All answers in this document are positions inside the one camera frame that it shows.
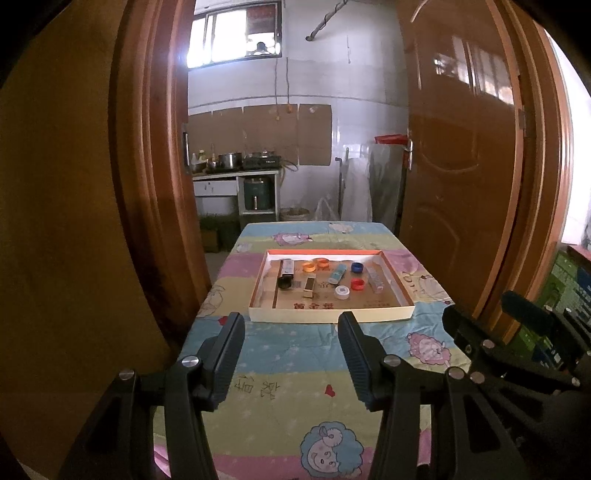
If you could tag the white plastic bag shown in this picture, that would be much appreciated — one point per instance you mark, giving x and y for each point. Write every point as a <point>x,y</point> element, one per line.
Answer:
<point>325,210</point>

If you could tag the white bottle cap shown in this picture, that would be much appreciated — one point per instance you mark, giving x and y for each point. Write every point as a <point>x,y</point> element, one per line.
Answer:
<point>341,291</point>

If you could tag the brown wooden door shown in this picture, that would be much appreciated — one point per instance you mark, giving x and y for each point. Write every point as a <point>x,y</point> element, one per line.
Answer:
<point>461,138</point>

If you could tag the window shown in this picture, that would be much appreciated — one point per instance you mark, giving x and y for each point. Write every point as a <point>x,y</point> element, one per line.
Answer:
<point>231,37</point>

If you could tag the green printed carton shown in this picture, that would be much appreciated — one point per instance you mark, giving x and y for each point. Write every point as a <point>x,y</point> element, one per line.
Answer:
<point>570,277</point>

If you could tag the green air fryer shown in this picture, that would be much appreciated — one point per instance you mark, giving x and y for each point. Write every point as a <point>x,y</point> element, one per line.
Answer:
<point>256,194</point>

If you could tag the black gas stove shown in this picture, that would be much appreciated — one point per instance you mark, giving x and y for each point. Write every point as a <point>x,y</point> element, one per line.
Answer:
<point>261,161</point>

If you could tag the small dark grey box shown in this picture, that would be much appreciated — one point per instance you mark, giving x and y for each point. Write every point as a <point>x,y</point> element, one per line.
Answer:
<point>285,267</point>

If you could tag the light blue tube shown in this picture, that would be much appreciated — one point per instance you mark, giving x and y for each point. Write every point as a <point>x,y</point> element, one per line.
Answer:
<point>337,273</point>

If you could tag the hanging clear plastic sheet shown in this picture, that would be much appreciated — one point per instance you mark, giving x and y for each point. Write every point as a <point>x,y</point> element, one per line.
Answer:
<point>364,184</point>

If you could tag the black bottle cap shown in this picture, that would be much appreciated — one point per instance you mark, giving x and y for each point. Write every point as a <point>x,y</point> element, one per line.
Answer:
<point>284,283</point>

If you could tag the round woven basket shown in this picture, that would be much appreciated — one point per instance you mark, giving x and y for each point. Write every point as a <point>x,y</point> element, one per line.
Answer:
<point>294,213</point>

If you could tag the white kitchen counter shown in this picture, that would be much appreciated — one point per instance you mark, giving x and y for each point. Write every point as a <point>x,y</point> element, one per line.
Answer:
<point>221,187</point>

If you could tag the brown wooden door frame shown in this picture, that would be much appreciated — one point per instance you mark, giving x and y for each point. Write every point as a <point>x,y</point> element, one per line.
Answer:
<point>152,161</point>

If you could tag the blue bottle cap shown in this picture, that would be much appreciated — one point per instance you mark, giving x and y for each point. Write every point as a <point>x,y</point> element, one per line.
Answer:
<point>356,267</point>

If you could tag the gold rectangular lighter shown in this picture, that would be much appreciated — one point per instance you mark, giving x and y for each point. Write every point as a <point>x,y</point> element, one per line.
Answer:
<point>309,286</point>

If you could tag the cardboard sheets on wall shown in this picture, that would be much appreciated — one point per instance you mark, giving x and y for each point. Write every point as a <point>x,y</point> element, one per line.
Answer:
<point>263,134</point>

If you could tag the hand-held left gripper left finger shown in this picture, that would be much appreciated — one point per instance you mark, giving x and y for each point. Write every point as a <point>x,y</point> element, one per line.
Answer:
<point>228,355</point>

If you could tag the metal strike plate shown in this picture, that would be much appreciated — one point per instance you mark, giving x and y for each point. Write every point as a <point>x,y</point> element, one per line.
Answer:
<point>186,150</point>

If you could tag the red bottle cap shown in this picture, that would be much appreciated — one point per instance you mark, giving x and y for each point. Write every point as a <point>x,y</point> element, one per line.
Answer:
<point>357,284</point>

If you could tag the sheep printed blanket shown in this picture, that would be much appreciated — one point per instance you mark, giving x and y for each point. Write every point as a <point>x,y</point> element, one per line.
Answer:
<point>286,350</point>

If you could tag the steel cooking pot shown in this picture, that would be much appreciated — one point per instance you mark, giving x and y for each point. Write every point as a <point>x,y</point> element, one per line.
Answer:
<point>229,160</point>

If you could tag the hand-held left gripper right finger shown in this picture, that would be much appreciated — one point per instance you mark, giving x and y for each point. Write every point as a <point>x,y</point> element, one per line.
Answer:
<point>355,364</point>

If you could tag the orange bottle cap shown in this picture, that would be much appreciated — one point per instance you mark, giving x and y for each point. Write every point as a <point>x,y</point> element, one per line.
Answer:
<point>308,266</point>
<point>322,264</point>

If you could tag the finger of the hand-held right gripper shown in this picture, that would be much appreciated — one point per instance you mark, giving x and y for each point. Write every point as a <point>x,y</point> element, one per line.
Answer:
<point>466,332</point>
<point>526,311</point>

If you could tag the grey wall pipe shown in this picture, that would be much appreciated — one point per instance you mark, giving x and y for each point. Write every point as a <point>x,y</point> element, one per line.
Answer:
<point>325,21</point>

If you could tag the shallow orange-rimmed cardboard tray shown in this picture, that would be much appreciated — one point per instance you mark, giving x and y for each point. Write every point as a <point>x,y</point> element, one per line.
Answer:
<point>323,316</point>

